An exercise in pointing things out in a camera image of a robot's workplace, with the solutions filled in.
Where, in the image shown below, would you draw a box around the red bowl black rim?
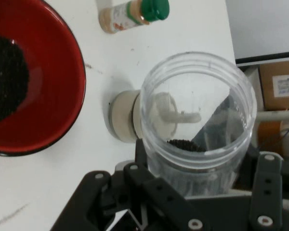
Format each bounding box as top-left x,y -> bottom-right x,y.
0,0 -> 87,157

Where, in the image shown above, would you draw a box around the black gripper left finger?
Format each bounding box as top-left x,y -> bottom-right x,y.
50,138 -> 210,231

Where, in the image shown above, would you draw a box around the spice bottle green cap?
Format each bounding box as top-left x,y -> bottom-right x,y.
98,0 -> 171,34

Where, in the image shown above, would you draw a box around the black seeds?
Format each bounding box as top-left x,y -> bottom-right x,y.
156,139 -> 234,197
0,32 -> 30,125

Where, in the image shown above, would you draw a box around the orange box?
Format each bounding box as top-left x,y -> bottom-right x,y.
257,120 -> 284,148

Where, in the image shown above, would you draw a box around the cardboard box white label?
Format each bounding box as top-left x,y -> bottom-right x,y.
259,60 -> 289,111

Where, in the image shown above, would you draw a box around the clear plastic jar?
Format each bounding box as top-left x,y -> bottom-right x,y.
139,51 -> 258,198

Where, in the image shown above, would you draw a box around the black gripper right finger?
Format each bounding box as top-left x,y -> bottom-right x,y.
236,145 -> 289,231

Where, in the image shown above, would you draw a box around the white frame bar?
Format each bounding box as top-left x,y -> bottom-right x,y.
255,111 -> 289,122

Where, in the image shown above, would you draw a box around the beige round grinder with handle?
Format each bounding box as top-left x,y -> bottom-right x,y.
108,90 -> 203,144

